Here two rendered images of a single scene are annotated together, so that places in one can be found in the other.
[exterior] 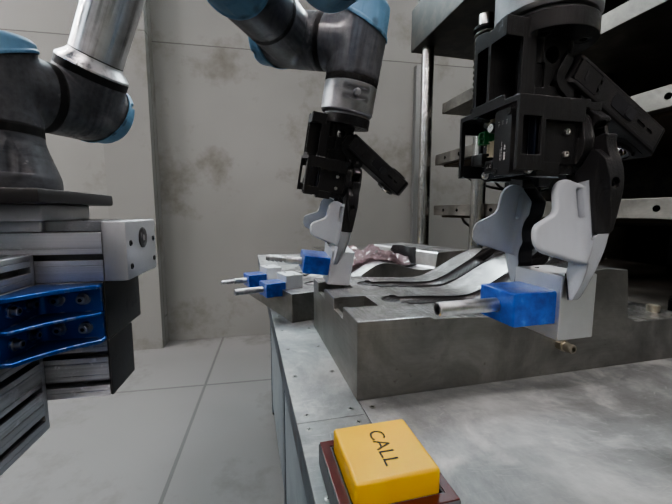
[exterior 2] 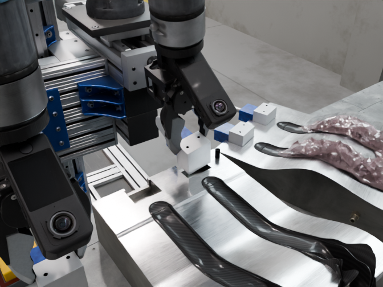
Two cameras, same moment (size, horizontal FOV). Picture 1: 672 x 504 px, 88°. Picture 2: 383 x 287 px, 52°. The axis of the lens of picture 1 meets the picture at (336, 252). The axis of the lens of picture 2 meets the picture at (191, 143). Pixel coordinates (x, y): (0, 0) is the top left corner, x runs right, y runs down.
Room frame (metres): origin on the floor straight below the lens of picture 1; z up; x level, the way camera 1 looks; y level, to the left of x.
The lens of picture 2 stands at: (0.33, -0.52, 1.33)
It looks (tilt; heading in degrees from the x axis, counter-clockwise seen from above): 34 degrees down; 68
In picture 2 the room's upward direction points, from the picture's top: straight up
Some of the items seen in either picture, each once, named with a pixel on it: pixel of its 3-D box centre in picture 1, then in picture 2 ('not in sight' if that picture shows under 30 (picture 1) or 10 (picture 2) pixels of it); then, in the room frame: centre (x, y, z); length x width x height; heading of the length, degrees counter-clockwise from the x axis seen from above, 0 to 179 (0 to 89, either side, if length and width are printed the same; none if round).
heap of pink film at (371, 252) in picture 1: (361, 255); (354, 144); (0.87, -0.06, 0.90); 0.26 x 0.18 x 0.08; 121
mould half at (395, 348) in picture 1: (481, 299); (254, 274); (0.55, -0.23, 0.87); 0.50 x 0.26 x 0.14; 104
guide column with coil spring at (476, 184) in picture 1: (478, 188); not in sight; (1.42, -0.57, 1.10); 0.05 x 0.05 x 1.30
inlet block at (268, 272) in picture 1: (250, 279); (246, 112); (0.78, 0.19, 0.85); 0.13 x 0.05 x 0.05; 121
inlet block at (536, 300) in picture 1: (506, 303); (47, 255); (0.29, -0.15, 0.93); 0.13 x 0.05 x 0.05; 104
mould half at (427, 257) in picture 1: (361, 272); (352, 161); (0.88, -0.06, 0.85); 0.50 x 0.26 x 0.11; 121
